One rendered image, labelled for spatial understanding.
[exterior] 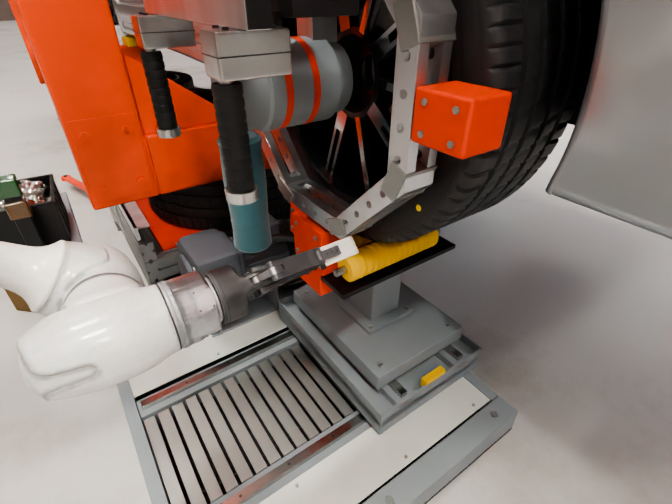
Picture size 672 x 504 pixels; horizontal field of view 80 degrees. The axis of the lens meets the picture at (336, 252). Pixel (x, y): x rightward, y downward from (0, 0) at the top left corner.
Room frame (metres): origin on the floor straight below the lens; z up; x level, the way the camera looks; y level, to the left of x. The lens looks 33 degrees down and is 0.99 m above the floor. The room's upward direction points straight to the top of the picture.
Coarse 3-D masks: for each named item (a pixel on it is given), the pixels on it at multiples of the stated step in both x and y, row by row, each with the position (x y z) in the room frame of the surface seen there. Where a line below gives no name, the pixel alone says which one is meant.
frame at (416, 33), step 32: (384, 0) 0.58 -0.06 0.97; (416, 0) 0.54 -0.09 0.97; (448, 0) 0.57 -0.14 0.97; (416, 32) 0.53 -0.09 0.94; (448, 32) 0.56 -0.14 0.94; (416, 64) 0.53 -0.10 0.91; (448, 64) 0.56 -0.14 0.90; (288, 160) 0.90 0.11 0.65; (416, 160) 0.54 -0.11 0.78; (288, 192) 0.81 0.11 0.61; (320, 192) 0.79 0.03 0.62; (384, 192) 0.56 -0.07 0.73; (416, 192) 0.57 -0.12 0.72; (320, 224) 0.71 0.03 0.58; (352, 224) 0.63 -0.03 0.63
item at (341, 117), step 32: (352, 32) 0.81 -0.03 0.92; (384, 32) 0.74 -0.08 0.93; (352, 64) 0.87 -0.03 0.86; (384, 64) 0.76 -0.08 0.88; (352, 96) 0.87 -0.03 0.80; (384, 96) 0.76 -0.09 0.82; (320, 128) 0.98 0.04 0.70; (352, 128) 1.03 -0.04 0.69; (384, 128) 0.74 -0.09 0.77; (320, 160) 0.91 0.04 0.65; (352, 160) 0.94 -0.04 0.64; (384, 160) 0.96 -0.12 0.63; (352, 192) 0.80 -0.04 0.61
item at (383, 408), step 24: (288, 312) 0.91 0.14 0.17; (312, 336) 0.81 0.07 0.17; (336, 360) 0.74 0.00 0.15; (432, 360) 0.74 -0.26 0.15; (456, 360) 0.72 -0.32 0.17; (360, 384) 0.66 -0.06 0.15; (408, 384) 0.66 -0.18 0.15; (432, 384) 0.65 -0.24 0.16; (360, 408) 0.62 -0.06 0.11; (384, 408) 0.59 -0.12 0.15; (408, 408) 0.61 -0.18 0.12
